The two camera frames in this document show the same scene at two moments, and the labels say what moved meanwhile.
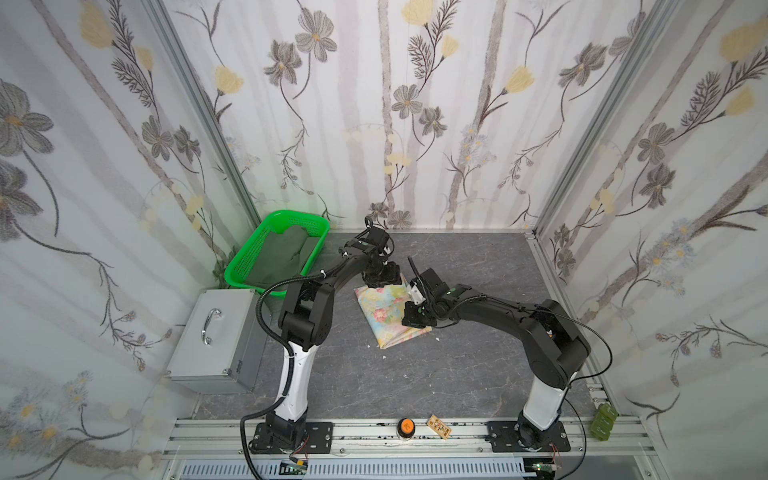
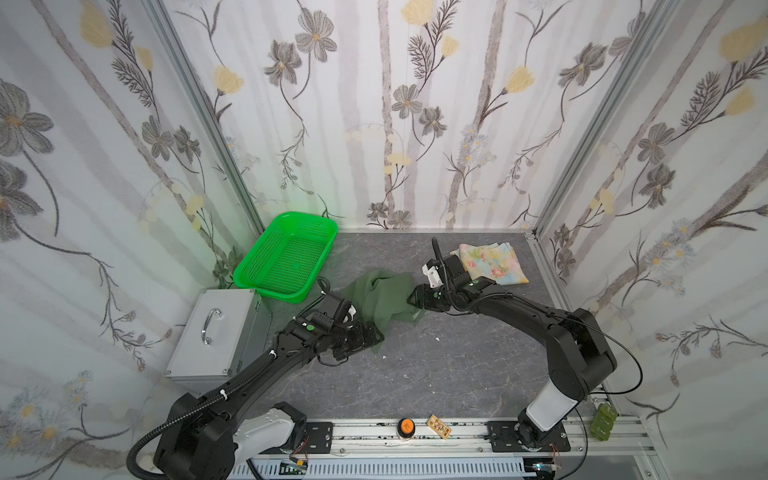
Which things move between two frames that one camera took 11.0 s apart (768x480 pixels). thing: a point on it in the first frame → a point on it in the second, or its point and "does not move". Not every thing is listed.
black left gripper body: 387,272 → 362,335
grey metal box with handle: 224,348 does not move
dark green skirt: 282,256 → 382,299
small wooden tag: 439,427 does not move
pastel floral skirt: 383,309 → 497,261
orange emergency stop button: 406,427 does not move
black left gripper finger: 380,274 → 371,334
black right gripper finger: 417,316 → 417,296
